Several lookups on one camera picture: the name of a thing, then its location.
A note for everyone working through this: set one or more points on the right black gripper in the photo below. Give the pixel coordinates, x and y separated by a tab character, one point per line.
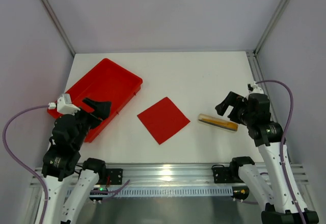
235	109

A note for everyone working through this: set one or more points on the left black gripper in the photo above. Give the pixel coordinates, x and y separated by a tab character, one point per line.
91	113

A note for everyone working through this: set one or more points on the yellow plastic spoon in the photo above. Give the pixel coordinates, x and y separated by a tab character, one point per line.
220	123

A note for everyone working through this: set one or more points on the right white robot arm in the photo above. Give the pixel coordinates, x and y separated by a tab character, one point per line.
279	199

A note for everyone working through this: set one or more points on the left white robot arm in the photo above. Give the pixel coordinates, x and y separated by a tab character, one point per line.
60	160

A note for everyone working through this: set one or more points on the red paper napkin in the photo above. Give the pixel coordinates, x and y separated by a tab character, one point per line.
163	120

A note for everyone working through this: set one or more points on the cream utensil case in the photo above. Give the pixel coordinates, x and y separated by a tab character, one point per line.
204	116

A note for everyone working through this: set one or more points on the red plastic tray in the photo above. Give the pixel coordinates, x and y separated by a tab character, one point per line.
107	81

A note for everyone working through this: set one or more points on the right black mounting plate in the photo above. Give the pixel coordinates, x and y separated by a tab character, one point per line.
221	174

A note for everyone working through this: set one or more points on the black mounting plate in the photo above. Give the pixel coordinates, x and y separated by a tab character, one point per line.
221	174
113	176

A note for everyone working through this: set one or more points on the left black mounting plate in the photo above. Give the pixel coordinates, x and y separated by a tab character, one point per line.
113	176

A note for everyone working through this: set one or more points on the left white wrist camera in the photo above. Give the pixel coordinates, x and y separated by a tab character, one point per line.
64	105

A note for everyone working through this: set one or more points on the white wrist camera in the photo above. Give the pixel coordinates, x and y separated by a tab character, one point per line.
253	88
64	105

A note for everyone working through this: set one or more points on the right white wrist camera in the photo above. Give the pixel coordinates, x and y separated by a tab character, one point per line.
253	88

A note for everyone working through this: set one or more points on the right aluminium side rail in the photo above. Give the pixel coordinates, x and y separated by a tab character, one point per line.
254	66

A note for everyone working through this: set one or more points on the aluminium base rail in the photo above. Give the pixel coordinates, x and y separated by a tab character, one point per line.
182	175

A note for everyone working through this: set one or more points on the slotted white cable duct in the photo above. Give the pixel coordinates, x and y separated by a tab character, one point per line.
175	191

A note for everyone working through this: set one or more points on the left aluminium frame post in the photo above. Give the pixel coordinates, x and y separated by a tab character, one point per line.
54	19

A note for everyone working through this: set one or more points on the aluminium frame post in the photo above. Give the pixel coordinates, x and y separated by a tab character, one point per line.
277	14
54	19

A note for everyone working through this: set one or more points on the right aluminium frame post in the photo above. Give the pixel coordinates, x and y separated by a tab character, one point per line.
277	14

